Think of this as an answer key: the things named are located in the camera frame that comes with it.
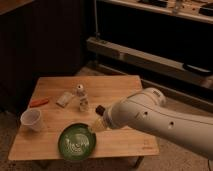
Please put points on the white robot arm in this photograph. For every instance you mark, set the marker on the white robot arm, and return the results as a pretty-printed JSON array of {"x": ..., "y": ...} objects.
[{"x": 144, "y": 111}]

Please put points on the green ceramic bowl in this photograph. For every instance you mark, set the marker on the green ceramic bowl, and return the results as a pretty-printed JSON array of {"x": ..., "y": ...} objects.
[{"x": 76, "y": 143}]

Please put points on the clear plastic bottle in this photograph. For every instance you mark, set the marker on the clear plastic bottle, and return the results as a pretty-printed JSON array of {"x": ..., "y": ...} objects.
[{"x": 83, "y": 98}]

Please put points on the black cylindrical object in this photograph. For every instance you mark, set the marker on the black cylindrical object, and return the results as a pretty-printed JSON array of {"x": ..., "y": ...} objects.
[{"x": 100, "y": 110}]

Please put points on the white plastic cup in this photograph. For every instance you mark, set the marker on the white plastic cup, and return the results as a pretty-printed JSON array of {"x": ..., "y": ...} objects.
[{"x": 32, "y": 119}]

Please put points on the metal shelf rack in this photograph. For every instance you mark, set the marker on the metal shelf rack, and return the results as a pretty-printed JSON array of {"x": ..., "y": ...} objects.
[{"x": 158, "y": 36}]

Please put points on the black object on shelf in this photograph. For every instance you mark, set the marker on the black object on shelf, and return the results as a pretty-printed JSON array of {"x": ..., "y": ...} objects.
[{"x": 196, "y": 70}]

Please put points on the wooden table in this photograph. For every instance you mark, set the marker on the wooden table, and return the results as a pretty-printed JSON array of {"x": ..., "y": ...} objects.
[{"x": 31, "y": 145}]

